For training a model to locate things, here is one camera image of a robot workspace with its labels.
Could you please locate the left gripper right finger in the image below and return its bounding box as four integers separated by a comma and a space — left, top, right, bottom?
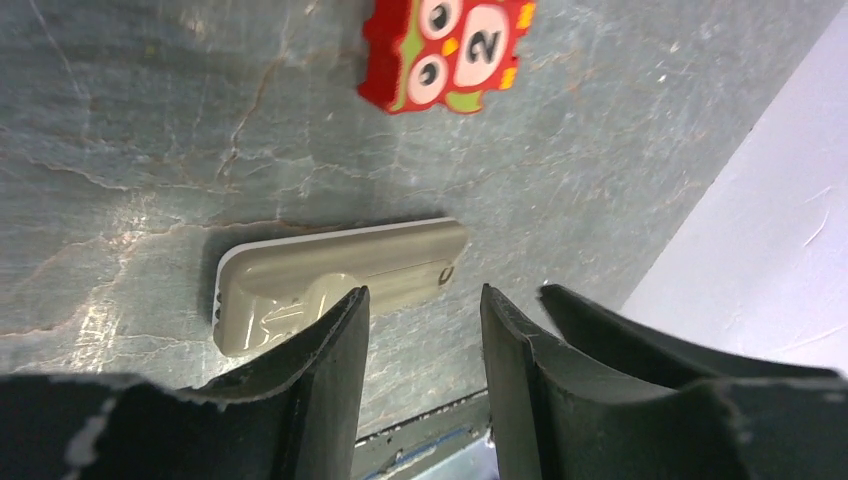
480, 284, 847, 479

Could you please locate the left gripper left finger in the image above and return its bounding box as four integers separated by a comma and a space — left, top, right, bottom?
1, 287, 369, 479

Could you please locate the beige remote control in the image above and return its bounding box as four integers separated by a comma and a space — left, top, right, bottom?
212, 217, 469, 357

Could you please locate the red dice block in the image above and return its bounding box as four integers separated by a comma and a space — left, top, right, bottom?
358, 0, 537, 114

